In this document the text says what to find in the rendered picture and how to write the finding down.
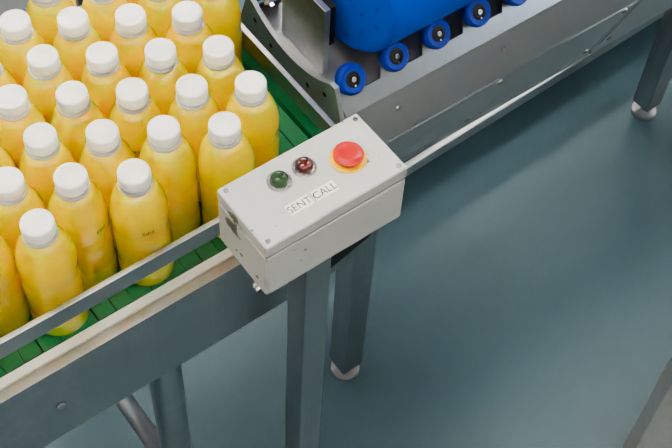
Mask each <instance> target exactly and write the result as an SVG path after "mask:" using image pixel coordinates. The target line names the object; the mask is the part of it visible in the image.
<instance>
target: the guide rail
mask: <svg viewBox="0 0 672 448"><path fill-rule="evenodd" d="M219 235H220V225H219V216H218V217H216V218H214V219H213V220H211V221H209V222H207V223H206V224H204V225H202V226H200V227H198V228H197V229H195V230H193V231H191V232H189V233H188V234H186V235H184V236H182V237H180V238H179V239H177V240H175V241H173V242H172V243H170V244H168V245H166V246H164V247H163V248H161V249H159V250H157V251H155V252H154V253H152V254H150V255H148V256H146V257H145V258H143V259H141V260H139V261H138V262H136V263H134V264H132V265H130V266H129V267H127V268H125V269H123V270H121V271H120V272H118V273H116V274H114V275H112V276H111V277H109V278H107V279H105V280H104V281H102V282H100V283H98V284H96V285H95V286H93V287H91V288H89V289H87V290H86V291H84V292H82V293H80V294H78V295H77V296H75V297H73V298H71V299H69V300H68V301H66V302H64V303H62V304H61V305H59V306H57V307H55V308H53V309H52V310H50V311H48V312H46V313H44V314H43V315H41V316H39V317H37V318H35V319H34V320H32V321H30V322H28V323H27V324H25V325H23V326H21V327H19V328H18V329H16V330H14V331H12V332H10V333H9V334H7V335H5V336H3V337H1V338H0V359H2V358H3V357H5V356H7V355H9V354H11V353H12V352H14V351H16V350H18V349H19V348H21V347H23V346H25V345H26V344H28V343H30V342H32V341H33V340H35V339H37V338H39V337H41V336H42V335H44V334H46V333H48V332H49V331H51V330H53V329H55V328H56V327H58V326H60V325H62V324H64V323H65V322H67V321H69V320H71V319H72V318H74V317H76V316H78V315H79V314H81V313H83V312H85V311H87V310H88V309H90V308H92V307H94V306H95V305H97V304H99V303H101V302H102V301H104V300H106V299H108V298H110V297H111V296H113V295H115V294H117V293H118V292H120V291H122V290H124V289H125V288H127V287H129V286H131V285H133V284H134V283H136V282H138V281H140V280H141V279H143V278H145V277H147V276H148V275H150V274H152V273H154V272H155V271H157V270H159V269H161V268H163V267H164V266H166V265H168V264H170V263H171V262H173V261H175V260H177V259H178V258H180V257H182V256H184V255H186V254H187V253H189V252H191V251H193V250H194V249H196V248H198V247H200V246H201V245H203V244H205V243H207V242H209V241H210V240H212V239H214V238H216V237H217V236H219Z"/></svg>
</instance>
